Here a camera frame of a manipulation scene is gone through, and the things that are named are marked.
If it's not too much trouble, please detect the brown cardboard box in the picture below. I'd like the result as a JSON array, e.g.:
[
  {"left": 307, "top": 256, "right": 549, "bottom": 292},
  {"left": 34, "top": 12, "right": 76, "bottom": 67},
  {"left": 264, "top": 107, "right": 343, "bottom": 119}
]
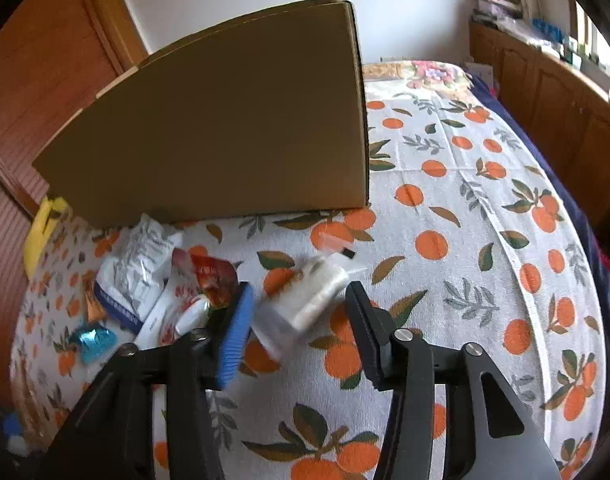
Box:
[{"left": 32, "top": 0, "right": 371, "bottom": 226}]

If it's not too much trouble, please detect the teal foil candy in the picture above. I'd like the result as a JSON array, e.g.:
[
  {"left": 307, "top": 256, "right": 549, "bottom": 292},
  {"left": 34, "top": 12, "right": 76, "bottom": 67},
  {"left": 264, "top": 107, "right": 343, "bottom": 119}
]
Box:
[{"left": 75, "top": 324, "right": 117, "bottom": 365}]

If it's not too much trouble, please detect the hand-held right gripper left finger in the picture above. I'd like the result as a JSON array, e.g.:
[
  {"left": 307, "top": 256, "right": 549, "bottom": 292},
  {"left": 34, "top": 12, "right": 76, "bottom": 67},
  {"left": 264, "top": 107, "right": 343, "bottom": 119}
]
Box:
[{"left": 35, "top": 282, "right": 256, "bottom": 480}]

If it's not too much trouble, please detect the orange snack packet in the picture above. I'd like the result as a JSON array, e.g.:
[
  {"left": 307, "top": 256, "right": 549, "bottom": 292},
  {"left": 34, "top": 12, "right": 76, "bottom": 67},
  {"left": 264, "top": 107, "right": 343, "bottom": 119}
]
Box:
[{"left": 85, "top": 285, "right": 108, "bottom": 323}]

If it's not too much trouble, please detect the clear-wrapped white cracker pack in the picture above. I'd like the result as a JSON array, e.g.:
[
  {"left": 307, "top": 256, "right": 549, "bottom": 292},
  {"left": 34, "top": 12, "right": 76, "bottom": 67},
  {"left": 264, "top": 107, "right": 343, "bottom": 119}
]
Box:
[{"left": 252, "top": 232, "right": 371, "bottom": 361}]

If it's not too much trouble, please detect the dark blue blanket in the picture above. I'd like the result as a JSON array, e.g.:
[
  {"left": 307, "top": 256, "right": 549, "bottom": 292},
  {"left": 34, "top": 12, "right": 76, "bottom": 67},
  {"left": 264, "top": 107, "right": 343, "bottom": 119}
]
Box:
[{"left": 467, "top": 72, "right": 610, "bottom": 331}]

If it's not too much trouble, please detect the white paper bag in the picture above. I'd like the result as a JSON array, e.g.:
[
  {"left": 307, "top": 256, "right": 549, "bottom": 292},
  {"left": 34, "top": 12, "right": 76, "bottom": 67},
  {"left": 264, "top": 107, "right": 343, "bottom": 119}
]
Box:
[{"left": 464, "top": 61, "right": 496, "bottom": 96}]

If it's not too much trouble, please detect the white blue snack packet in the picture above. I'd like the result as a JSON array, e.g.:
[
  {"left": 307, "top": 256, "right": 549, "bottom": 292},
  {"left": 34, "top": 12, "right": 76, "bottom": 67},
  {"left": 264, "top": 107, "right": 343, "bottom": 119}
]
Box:
[{"left": 94, "top": 212, "right": 183, "bottom": 333}]

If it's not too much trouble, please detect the window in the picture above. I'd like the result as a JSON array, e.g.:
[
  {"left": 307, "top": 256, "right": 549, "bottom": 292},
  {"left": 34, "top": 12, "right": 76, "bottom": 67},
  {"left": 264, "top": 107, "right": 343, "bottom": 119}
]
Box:
[{"left": 567, "top": 0, "right": 610, "bottom": 81}]

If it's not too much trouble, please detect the white red-print snack packet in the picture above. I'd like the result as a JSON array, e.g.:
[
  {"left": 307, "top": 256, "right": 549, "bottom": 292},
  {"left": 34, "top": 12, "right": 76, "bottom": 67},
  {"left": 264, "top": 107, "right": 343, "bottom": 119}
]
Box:
[{"left": 135, "top": 280, "right": 211, "bottom": 348}]

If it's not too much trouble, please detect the red snack packet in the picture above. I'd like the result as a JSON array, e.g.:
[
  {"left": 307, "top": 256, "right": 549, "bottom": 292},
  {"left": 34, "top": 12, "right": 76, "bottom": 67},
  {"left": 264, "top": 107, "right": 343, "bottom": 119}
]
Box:
[{"left": 172, "top": 250, "right": 238, "bottom": 308}]

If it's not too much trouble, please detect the orange fruit print tablecloth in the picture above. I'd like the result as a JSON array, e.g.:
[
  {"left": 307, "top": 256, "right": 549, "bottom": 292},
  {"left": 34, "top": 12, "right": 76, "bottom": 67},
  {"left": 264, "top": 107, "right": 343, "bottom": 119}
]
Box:
[{"left": 10, "top": 80, "right": 610, "bottom": 480}]

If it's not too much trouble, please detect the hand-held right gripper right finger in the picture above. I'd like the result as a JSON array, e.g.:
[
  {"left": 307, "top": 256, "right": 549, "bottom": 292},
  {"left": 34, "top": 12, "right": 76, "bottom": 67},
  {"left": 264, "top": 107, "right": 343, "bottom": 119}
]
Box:
[{"left": 345, "top": 281, "right": 560, "bottom": 480}]

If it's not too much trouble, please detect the wooden slatted wardrobe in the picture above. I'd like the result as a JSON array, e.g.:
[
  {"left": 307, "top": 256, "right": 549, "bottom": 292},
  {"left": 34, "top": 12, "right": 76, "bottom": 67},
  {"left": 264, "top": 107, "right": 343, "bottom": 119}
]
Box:
[{"left": 0, "top": 0, "right": 148, "bottom": 401}]

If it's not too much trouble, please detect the blue white object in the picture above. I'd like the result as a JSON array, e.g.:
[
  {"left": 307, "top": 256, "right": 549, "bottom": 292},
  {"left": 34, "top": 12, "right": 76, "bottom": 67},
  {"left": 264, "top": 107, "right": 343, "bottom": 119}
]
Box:
[{"left": 2, "top": 412, "right": 31, "bottom": 456}]

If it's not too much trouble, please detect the yellow plastic object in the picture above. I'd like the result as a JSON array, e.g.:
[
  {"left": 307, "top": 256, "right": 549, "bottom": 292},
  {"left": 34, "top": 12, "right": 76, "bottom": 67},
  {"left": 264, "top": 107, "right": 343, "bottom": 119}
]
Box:
[{"left": 24, "top": 196, "right": 71, "bottom": 278}]

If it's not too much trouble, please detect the wooden low cabinet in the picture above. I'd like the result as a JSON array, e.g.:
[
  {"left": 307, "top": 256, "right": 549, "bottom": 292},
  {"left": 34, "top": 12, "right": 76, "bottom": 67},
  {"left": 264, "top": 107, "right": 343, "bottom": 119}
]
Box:
[{"left": 469, "top": 17, "right": 610, "bottom": 226}]

